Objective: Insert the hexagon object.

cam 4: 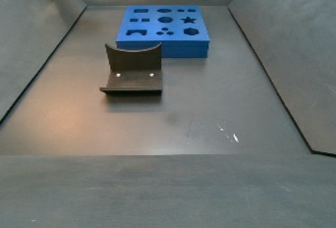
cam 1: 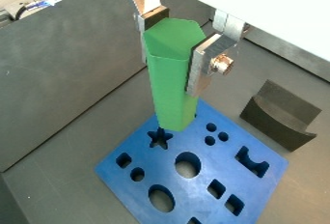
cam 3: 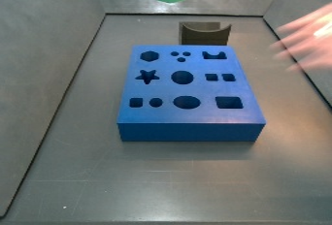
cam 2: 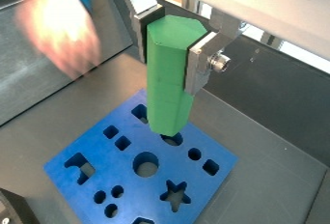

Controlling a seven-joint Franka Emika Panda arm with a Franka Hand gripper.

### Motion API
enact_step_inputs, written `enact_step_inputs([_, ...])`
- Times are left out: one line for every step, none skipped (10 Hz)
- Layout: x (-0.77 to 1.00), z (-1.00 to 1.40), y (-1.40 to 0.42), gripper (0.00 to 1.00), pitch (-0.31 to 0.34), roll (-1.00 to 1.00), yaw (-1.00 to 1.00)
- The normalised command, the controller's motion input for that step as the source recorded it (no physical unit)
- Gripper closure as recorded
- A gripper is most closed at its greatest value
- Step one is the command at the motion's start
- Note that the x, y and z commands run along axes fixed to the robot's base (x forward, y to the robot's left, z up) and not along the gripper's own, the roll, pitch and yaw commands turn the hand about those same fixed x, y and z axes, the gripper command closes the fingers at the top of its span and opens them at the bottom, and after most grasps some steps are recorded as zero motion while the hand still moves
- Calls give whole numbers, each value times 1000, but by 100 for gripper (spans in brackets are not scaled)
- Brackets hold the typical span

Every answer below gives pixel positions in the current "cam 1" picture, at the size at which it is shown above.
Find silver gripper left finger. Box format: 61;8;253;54
126;0;169;64

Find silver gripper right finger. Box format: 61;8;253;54
185;10;248;97

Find blue shape sorter board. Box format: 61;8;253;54
94;101;287;224

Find green hexagonal prism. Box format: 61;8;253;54
142;18;204;131

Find dark grey curved block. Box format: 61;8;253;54
239;79;320;152

